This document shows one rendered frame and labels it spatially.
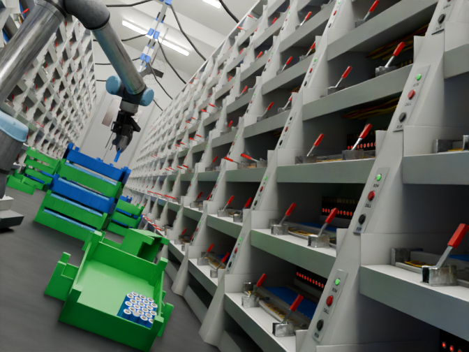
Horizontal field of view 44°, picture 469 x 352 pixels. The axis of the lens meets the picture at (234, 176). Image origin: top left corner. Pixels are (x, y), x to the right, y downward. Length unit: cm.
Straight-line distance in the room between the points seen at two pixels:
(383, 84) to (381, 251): 39
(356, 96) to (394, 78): 17
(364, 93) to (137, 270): 72
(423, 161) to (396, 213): 10
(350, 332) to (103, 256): 75
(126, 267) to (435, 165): 89
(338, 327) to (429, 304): 22
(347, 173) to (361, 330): 34
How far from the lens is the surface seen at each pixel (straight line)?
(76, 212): 280
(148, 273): 152
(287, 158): 163
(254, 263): 163
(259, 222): 161
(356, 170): 114
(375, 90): 125
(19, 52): 230
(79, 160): 281
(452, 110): 103
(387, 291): 88
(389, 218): 97
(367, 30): 148
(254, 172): 187
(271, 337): 119
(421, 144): 100
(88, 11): 231
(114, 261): 152
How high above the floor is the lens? 30
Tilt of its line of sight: 5 degrees up
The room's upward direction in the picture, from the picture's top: 23 degrees clockwise
